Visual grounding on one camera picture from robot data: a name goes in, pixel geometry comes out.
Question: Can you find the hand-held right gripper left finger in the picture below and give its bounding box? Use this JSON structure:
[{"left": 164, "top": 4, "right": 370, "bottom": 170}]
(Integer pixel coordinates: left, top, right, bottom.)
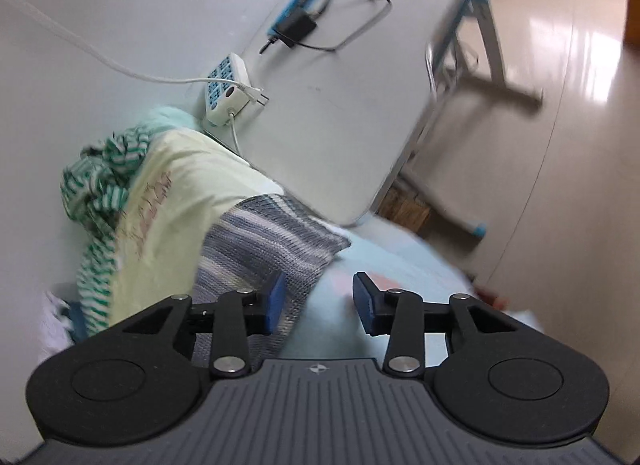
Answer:
[{"left": 122, "top": 271, "right": 287, "bottom": 379}]

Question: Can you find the blue folded garment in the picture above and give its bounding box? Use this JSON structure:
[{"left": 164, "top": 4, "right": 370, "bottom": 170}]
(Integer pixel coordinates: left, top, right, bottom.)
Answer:
[{"left": 65, "top": 299, "right": 88, "bottom": 341}]

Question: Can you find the white power cord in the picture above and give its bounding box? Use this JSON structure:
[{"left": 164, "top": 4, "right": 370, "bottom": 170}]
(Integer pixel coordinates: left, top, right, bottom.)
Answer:
[{"left": 0, "top": 0, "right": 213, "bottom": 85}]

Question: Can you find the white folding table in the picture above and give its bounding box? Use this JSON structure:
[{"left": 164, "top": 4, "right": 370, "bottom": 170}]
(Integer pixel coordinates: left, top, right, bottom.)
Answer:
[{"left": 202, "top": 0, "right": 545, "bottom": 242}]

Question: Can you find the white plug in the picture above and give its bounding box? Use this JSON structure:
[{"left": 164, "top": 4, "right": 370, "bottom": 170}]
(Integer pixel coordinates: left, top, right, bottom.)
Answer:
[{"left": 234, "top": 85, "right": 271, "bottom": 108}]

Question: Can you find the green white striped shirt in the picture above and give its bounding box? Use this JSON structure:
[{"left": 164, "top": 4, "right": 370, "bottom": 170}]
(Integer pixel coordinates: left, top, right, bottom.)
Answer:
[{"left": 60, "top": 124, "right": 157, "bottom": 337}]

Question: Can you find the white folded garment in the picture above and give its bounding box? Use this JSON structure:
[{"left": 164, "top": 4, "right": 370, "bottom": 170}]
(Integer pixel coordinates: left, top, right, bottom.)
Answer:
[{"left": 40, "top": 290, "right": 73, "bottom": 346}]

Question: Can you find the thin white cord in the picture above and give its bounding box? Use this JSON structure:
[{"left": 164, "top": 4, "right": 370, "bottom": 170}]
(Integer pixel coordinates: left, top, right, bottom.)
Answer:
[{"left": 227, "top": 112, "right": 242, "bottom": 156}]

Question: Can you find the grey blue knit sweater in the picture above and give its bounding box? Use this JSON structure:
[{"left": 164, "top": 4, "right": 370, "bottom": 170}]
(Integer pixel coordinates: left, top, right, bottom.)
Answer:
[{"left": 192, "top": 192, "right": 352, "bottom": 361}]

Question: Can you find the white blue power strip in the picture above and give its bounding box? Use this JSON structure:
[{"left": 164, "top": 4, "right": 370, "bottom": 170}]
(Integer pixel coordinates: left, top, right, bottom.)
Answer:
[{"left": 203, "top": 52, "right": 249, "bottom": 127}]

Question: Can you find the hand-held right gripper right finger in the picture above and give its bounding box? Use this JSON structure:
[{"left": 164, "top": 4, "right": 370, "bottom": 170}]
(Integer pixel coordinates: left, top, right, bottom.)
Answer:
[{"left": 352, "top": 272, "right": 518, "bottom": 378}]

